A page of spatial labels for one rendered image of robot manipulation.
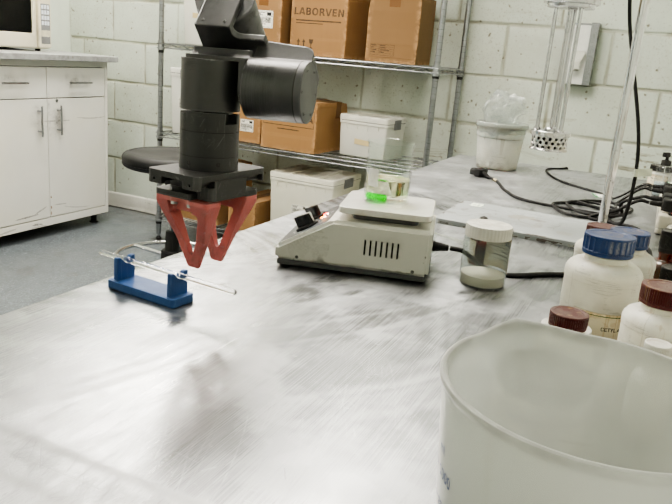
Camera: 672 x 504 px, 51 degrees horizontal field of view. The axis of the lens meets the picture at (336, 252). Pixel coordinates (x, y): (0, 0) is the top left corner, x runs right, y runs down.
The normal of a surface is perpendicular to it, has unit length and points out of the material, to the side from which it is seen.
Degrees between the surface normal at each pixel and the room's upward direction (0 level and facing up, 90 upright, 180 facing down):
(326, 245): 90
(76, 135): 90
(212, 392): 0
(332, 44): 90
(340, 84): 90
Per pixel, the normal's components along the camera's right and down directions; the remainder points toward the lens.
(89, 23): -0.42, 0.22
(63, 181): 0.90, 0.19
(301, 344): 0.08, -0.96
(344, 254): -0.17, 0.25
